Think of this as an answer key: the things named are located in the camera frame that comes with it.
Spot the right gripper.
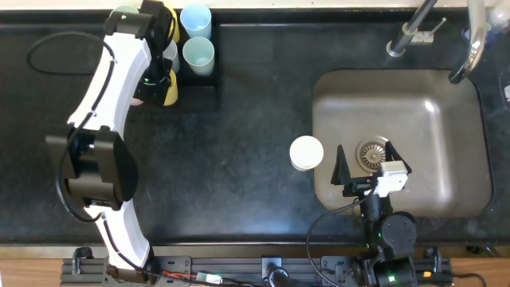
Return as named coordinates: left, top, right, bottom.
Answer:
left=330, top=140, right=413, bottom=197

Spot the white cup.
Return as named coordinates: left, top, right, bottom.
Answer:
left=288, top=135, right=325, bottom=172

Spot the steel sink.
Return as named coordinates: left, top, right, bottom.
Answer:
left=312, top=69, right=494, bottom=218

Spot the steel tap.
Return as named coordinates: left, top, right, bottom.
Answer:
left=385, top=0, right=489, bottom=85

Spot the black tray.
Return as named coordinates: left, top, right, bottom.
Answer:
left=126, top=23, right=219, bottom=113

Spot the blue soap bottle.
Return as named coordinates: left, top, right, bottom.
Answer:
left=484, top=0, right=510, bottom=45

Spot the green cup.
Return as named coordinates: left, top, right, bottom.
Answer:
left=182, top=36, right=216, bottom=77
left=109, top=4, right=140, bottom=19

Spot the grey cup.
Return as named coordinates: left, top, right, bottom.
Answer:
left=163, top=39, right=181, bottom=75

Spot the blue cup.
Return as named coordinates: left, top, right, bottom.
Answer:
left=179, top=3, right=214, bottom=40

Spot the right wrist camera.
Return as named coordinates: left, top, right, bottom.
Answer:
left=364, top=160, right=410, bottom=199

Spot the black cable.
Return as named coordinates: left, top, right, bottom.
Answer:
left=25, top=30, right=116, bottom=224
left=305, top=181, right=379, bottom=287

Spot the mounting rail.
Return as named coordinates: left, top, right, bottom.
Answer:
left=59, top=246, right=489, bottom=287

